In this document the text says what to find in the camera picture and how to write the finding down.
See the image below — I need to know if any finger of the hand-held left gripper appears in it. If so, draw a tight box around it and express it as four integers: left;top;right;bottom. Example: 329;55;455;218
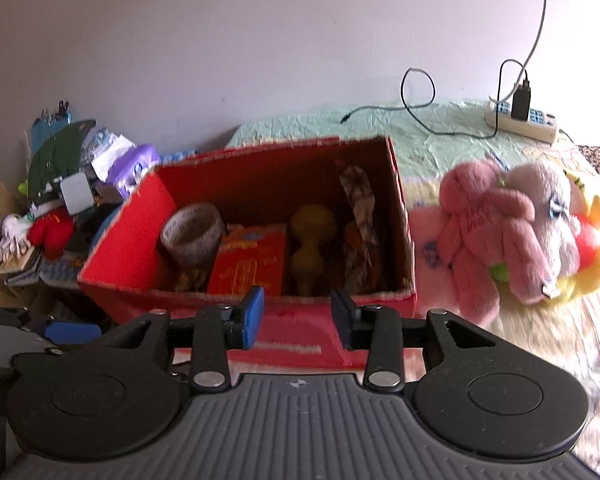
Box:
44;321;102;346

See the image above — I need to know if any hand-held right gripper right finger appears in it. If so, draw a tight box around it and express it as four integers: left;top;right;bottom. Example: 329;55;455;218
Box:
330;288;501;395

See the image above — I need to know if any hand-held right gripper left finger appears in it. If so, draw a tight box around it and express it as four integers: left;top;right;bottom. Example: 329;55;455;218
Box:
92;286;265;395

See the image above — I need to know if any red printed packet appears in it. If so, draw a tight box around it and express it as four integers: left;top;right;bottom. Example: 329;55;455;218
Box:
207;222;288;297

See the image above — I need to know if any clear packing tape roll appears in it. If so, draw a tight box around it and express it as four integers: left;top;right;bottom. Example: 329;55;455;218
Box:
160;202;227;268

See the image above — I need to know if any red cardboard box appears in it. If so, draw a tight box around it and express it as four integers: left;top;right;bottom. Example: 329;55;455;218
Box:
77;135;417;371

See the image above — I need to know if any patterned foil wrapper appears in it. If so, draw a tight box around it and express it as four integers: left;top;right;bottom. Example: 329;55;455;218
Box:
339;164;383;291

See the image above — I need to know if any blue checked cloth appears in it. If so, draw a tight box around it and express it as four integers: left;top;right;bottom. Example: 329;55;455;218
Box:
40;255;87;287

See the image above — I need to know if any white cloth glove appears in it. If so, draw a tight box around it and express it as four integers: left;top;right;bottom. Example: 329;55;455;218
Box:
0;212;33;261

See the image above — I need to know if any pale pink plush toy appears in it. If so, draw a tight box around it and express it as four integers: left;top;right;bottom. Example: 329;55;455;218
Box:
409;200;461;306

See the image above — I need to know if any small white box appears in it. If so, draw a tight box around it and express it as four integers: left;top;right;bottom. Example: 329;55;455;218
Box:
60;171;96;213

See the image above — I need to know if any dusty pink teddy bear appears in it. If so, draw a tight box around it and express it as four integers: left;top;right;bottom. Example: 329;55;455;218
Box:
437;159;537;326

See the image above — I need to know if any purple tissue pack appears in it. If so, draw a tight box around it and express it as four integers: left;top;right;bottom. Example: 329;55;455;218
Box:
107;144;161;196

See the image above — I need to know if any white tissue paper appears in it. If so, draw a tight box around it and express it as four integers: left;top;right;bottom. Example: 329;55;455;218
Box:
82;127;136;173

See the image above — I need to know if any blue pen holder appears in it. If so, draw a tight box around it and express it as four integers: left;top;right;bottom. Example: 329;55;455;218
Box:
31;101;73;151

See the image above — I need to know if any pale elephant plush toy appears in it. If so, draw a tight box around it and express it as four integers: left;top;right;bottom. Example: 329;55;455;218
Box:
502;160;583;307

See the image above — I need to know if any white power strip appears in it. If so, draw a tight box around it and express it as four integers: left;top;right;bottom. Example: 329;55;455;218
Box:
485;99;561;143

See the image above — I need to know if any black charger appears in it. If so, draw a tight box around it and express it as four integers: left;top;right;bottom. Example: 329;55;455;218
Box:
511;79;533;122

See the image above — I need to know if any black cable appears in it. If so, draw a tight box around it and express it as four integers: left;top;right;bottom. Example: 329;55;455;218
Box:
341;59;531;138

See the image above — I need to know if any white cable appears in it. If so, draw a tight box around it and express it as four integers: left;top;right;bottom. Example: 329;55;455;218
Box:
495;0;553;101

